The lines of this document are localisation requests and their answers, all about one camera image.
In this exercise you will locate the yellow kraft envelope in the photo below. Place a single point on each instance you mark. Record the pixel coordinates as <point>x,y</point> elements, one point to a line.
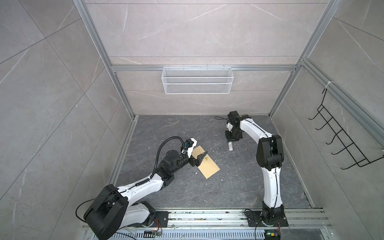
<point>208,167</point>

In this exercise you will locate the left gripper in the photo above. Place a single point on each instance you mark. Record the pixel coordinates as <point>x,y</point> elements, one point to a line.
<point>199,160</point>

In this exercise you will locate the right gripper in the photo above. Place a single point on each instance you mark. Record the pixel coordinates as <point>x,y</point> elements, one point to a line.
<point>230,139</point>

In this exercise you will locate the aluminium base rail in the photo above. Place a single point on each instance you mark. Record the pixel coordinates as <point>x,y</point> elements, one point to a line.
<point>231,224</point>

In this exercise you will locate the white wire mesh basket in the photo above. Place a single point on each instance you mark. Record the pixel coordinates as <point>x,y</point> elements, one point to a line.
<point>204,80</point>

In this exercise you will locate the black wire hook rack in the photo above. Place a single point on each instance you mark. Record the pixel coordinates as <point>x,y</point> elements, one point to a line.
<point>339,133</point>

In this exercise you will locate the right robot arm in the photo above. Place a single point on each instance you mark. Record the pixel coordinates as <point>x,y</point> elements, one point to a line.
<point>270,156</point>

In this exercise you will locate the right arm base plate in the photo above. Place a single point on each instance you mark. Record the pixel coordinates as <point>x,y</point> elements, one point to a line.
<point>264,219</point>

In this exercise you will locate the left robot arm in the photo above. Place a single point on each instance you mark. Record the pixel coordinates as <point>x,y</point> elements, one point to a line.
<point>119,207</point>

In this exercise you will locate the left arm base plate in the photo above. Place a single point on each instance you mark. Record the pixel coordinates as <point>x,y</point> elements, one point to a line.
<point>157,220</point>

